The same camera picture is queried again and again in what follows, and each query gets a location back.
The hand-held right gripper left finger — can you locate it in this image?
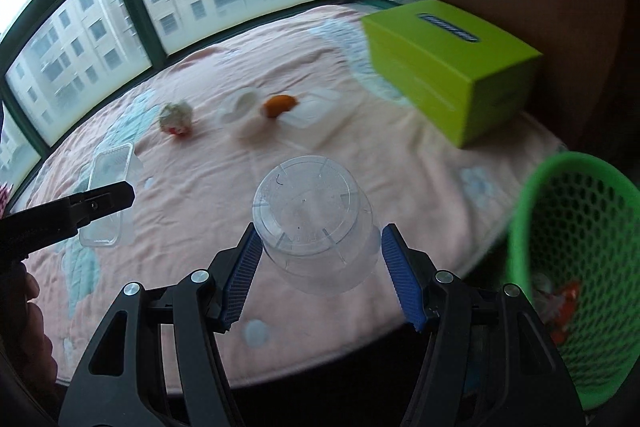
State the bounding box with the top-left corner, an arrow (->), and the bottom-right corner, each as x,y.
59,222 -> 264,427

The clear plastic tray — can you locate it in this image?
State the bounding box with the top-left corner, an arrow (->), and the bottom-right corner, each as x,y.
286,88 -> 343,128

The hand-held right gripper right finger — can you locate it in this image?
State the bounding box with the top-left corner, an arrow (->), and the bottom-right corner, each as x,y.
381,223 -> 586,427

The crumpled paper ball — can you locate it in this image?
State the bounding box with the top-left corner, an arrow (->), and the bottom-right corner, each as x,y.
159,101 -> 195,138

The pink printed blanket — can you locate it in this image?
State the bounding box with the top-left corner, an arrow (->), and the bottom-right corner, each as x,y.
20,3 -> 576,400

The clear round plastic container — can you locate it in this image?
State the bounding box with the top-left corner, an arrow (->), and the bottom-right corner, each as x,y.
251,154 -> 382,295

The clear rectangular plastic container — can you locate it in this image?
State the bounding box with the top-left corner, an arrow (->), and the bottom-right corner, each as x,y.
77,143 -> 146,249

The person's left hand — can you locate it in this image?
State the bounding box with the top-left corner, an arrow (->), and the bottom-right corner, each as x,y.
0,269 -> 60,408

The green cardboard box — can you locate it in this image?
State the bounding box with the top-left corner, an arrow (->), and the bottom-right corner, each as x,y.
361,0 -> 545,150

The orange snack packet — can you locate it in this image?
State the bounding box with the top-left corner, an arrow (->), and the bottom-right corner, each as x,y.
547,279 -> 583,345

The green mesh plastic basket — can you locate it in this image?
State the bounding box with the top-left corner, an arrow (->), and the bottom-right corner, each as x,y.
502,151 -> 640,413

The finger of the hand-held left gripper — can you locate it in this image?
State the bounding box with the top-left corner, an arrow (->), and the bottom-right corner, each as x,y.
67,180 -> 136,229

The small clear plastic cup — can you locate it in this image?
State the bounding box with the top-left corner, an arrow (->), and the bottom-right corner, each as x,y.
220,88 -> 260,125

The orange fruit peel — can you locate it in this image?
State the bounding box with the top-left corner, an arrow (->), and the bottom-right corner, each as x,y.
262,94 -> 299,120

